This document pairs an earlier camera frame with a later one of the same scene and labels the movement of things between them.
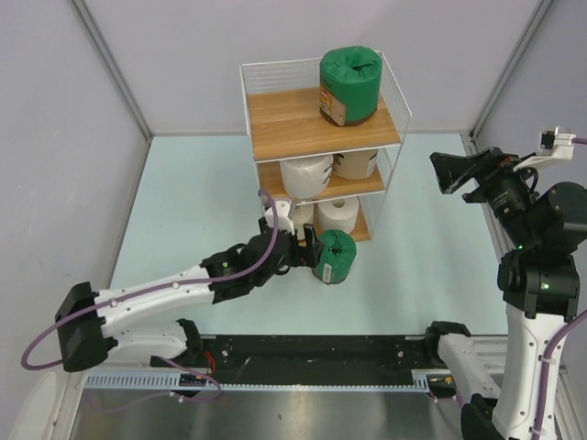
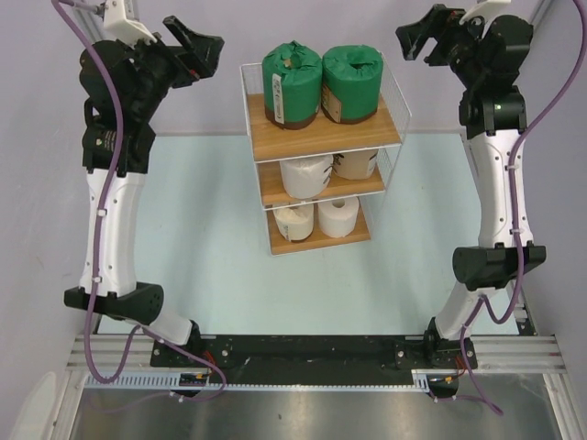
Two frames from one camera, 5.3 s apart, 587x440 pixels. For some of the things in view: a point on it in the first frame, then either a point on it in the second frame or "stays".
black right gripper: x=490 y=165 → x=443 y=25
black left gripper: x=311 y=245 → x=186 y=67
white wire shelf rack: x=322 y=132 stays
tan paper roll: x=354 y=165 stays
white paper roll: x=306 y=179 stays
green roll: x=350 y=84 stays
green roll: x=337 y=252 → x=292 y=82
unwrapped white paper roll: x=338 y=214 stays
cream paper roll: x=304 y=214 stays
